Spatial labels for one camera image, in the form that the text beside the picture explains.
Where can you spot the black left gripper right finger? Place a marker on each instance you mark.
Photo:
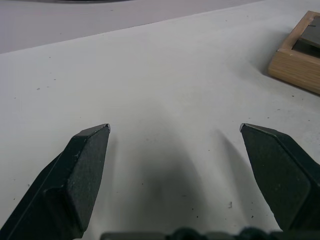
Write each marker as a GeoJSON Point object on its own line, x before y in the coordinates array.
{"type": "Point", "coordinates": [280, 175]}

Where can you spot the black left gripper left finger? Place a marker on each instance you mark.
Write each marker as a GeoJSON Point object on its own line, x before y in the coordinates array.
{"type": "Point", "coordinates": [75, 180]}

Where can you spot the wooden tray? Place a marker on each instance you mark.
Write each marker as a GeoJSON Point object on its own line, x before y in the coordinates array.
{"type": "Point", "coordinates": [295, 67]}

